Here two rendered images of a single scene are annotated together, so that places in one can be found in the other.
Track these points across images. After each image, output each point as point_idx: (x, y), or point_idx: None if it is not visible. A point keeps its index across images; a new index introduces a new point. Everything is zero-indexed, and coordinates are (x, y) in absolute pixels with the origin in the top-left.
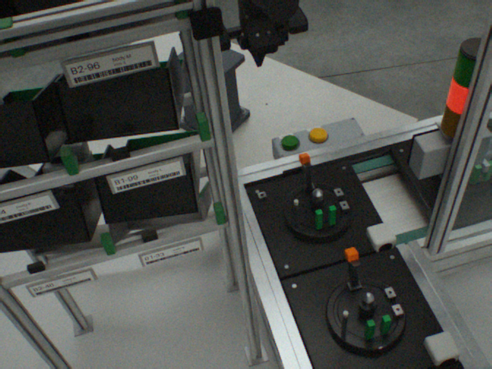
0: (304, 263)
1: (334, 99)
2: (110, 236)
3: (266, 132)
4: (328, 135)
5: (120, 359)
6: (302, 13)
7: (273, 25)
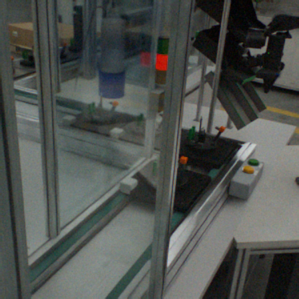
0: (183, 134)
1: (295, 229)
2: (197, 33)
3: (289, 195)
4: (244, 172)
5: (206, 127)
6: (263, 71)
7: (255, 58)
